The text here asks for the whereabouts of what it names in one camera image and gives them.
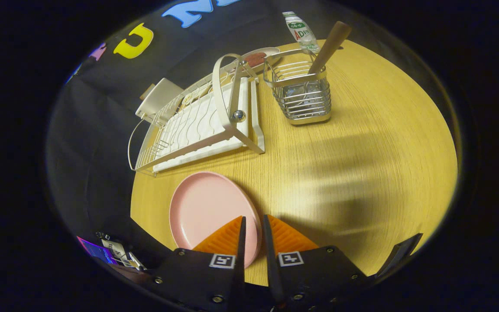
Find white printed tags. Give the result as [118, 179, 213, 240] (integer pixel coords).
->
[100, 234, 146, 271]

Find wooden handled spoon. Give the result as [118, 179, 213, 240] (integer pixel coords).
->
[308, 21, 353, 75]

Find red meat slice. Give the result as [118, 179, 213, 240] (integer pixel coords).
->
[244, 52, 267, 68]

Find black backdrop cloth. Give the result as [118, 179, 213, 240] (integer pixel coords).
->
[46, 0, 449, 243]

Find pink plate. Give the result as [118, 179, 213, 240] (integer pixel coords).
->
[169, 171, 262, 269]

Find silver wire cutlery basket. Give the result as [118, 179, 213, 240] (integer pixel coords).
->
[263, 49, 332, 126]

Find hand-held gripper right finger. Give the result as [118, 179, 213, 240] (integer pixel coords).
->
[262, 214, 378, 312]

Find white wire dish rack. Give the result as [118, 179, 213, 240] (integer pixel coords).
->
[127, 53, 266, 177]

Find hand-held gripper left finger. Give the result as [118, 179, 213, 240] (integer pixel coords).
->
[148, 216, 247, 312]

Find purple flat object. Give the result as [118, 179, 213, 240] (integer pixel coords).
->
[76, 236, 118, 265]

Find white drink bottle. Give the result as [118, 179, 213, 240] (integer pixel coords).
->
[282, 11, 321, 54]

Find beige plate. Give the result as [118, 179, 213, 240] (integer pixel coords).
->
[232, 47, 282, 74]

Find white toaster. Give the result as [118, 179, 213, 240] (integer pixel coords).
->
[135, 78, 184, 126]

